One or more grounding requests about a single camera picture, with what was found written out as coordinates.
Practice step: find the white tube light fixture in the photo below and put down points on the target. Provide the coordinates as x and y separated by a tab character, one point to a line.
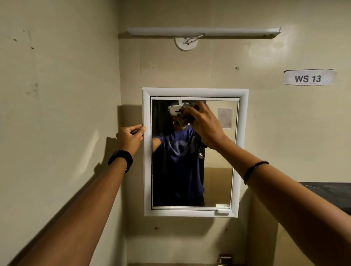
219	31

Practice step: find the person's left thumb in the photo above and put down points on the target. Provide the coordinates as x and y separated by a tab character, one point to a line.
135	127

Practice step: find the round white junction box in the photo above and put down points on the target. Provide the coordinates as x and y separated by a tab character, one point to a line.
183	46

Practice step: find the white paper label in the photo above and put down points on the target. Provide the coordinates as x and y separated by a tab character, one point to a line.
308	77

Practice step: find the white framed mirror cabinet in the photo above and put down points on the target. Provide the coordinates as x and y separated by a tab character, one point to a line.
192	92

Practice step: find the dark stone counter slab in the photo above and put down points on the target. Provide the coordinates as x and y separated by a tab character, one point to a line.
331	193

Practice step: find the person's right fingers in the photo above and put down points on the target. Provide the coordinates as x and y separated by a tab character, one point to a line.
198	109

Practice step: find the metal tap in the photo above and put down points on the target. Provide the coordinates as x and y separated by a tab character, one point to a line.
225	259

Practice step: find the brown cleaning cloth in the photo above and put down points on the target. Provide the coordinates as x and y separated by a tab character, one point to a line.
184	118

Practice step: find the person's right hand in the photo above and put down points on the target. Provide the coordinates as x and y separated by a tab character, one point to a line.
207	128

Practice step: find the person's right forearm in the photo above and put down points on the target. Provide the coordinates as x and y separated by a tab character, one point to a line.
288	202

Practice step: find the black wrist watch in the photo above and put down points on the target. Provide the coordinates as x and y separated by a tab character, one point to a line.
122	154

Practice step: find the person's left forearm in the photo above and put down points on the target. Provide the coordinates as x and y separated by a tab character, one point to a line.
82	219

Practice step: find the person's left hand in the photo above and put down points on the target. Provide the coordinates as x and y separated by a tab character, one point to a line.
128	140

